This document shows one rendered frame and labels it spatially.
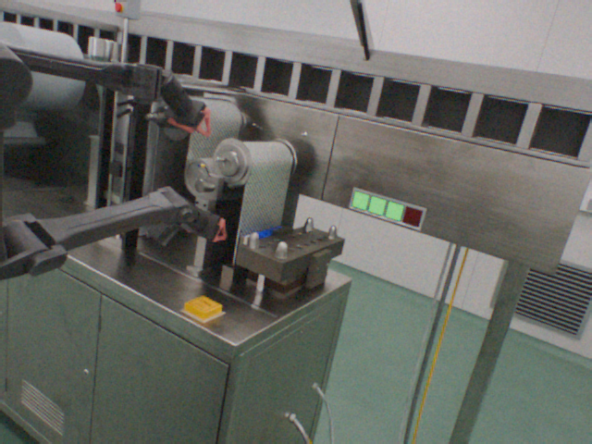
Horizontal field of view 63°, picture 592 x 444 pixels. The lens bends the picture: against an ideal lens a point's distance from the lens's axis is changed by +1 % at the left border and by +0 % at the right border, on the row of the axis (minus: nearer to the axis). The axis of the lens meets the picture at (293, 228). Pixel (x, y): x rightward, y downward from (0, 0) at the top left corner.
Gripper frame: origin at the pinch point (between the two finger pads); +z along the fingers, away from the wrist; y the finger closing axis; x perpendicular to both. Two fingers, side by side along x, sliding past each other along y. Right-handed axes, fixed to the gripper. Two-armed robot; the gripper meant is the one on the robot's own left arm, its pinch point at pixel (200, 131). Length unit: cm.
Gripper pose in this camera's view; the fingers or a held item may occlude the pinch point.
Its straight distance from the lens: 135.7
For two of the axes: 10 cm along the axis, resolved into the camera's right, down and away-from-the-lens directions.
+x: 4.6, -8.3, 3.3
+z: 3.0, 4.9, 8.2
